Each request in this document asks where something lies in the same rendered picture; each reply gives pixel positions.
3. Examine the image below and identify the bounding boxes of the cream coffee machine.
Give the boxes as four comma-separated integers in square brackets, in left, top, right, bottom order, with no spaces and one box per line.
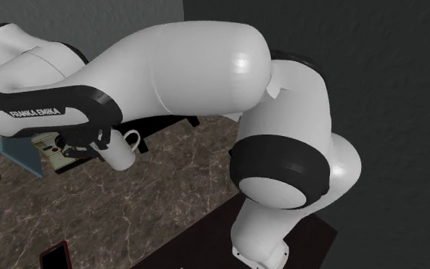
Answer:
[31,131,97,175]

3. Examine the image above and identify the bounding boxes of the white mug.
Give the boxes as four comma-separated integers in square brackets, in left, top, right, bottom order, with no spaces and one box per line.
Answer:
[100,128,141,172]

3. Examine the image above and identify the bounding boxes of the blue box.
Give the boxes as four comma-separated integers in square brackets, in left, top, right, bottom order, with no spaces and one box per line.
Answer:
[0,134,44,178]

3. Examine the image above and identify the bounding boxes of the black angular stand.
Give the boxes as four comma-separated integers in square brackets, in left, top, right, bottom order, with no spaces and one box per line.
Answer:
[118,115,201,154]

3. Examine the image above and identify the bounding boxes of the red phone with black screen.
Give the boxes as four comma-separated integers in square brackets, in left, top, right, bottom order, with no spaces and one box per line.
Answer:
[38,240,73,269]

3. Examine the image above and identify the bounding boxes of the dark robot stand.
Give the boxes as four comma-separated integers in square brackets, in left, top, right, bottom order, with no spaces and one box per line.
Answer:
[131,191,339,269]

